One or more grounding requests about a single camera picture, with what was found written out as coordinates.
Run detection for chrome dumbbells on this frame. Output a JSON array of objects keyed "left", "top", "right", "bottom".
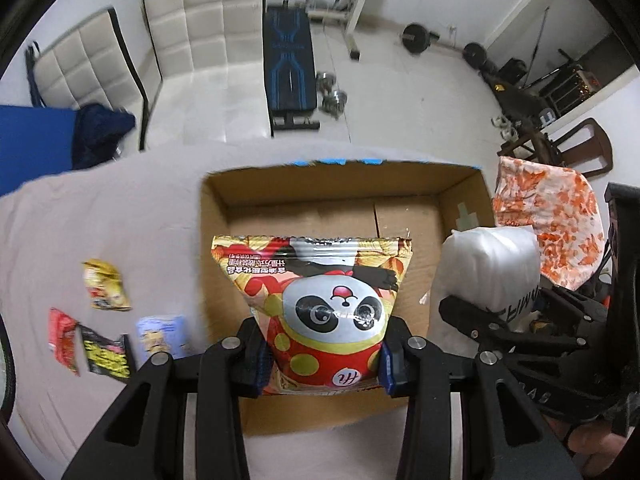
[{"left": 316, "top": 72, "right": 348, "bottom": 119}]

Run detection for milk carton cardboard box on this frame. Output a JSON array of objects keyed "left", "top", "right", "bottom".
[{"left": 200, "top": 159, "right": 494, "bottom": 436}]

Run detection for blue foam cushion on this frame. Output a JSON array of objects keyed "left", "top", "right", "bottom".
[{"left": 0, "top": 105, "right": 76, "bottom": 196}]

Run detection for white barbell rack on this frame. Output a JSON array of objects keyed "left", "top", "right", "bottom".
[{"left": 302, "top": 0, "right": 367, "bottom": 62}]

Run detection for red floral snack packet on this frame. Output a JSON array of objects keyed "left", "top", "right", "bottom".
[{"left": 48, "top": 308, "right": 79, "bottom": 376}]

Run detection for brown wooden chair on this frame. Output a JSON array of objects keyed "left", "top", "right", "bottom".
[{"left": 497, "top": 117, "right": 614, "bottom": 179}]

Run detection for dark blue cloth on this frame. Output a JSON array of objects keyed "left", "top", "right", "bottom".
[{"left": 72, "top": 103, "right": 136, "bottom": 170}]

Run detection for blue cartoon tissue pack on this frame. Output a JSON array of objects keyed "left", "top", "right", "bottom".
[{"left": 136, "top": 314, "right": 194, "bottom": 361}]

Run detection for black blue weight bench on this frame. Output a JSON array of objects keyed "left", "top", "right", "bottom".
[{"left": 264, "top": 4, "right": 320, "bottom": 132}]

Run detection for white quilted chair left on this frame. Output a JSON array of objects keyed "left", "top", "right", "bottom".
[{"left": 34, "top": 6, "right": 149, "bottom": 156}]

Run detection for small panda snack bag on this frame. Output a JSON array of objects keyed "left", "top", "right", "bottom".
[{"left": 82, "top": 259, "right": 131, "bottom": 311}]

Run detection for large panda snack bag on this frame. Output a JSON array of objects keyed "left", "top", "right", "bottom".
[{"left": 210, "top": 235, "right": 412, "bottom": 396}]

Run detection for white quilted chair right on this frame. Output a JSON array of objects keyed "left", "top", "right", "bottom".
[{"left": 143, "top": 0, "right": 271, "bottom": 150}]

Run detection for white quilted chair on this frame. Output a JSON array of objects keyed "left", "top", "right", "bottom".
[
  {"left": 143, "top": 0, "right": 271, "bottom": 150},
  {"left": 34, "top": 6, "right": 149, "bottom": 156}
]

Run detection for black shoe shine wipes pack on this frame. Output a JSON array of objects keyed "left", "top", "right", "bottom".
[{"left": 79, "top": 325, "right": 136, "bottom": 384}]

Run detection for white packaged sock bag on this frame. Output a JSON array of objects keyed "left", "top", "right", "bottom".
[{"left": 426, "top": 226, "right": 540, "bottom": 358}]

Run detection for orange white patterned cloth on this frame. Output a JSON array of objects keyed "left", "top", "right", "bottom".
[{"left": 492, "top": 156, "right": 606, "bottom": 290}]

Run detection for floor barbell with plates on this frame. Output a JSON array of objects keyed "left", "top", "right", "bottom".
[{"left": 399, "top": 23, "right": 488, "bottom": 70}]

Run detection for grey table cloth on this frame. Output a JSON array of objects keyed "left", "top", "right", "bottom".
[{"left": 1, "top": 139, "right": 455, "bottom": 479}]

